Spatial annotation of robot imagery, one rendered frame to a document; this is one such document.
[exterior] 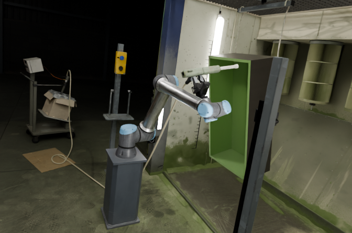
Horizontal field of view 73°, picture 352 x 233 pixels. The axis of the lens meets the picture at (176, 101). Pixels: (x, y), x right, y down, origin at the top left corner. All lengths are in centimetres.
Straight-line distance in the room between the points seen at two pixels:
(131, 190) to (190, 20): 204
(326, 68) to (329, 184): 127
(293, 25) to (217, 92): 132
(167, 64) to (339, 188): 230
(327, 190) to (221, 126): 129
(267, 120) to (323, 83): 212
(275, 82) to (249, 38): 256
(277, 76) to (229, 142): 206
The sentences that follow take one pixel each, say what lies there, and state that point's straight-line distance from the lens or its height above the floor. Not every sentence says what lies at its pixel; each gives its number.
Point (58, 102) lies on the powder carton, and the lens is 413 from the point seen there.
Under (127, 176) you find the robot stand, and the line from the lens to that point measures 225.
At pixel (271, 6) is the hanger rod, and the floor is 216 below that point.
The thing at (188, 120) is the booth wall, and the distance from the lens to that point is 327.
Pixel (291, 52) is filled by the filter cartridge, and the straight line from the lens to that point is 359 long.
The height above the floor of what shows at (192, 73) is 149.
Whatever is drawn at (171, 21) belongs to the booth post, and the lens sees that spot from 297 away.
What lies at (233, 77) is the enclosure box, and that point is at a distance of 287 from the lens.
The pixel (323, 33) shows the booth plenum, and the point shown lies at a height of 204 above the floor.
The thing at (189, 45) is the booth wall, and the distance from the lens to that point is 309.
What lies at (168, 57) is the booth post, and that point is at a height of 156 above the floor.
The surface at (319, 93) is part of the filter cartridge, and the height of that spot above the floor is 137.
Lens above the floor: 159
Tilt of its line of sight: 11 degrees down
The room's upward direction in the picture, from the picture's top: 8 degrees clockwise
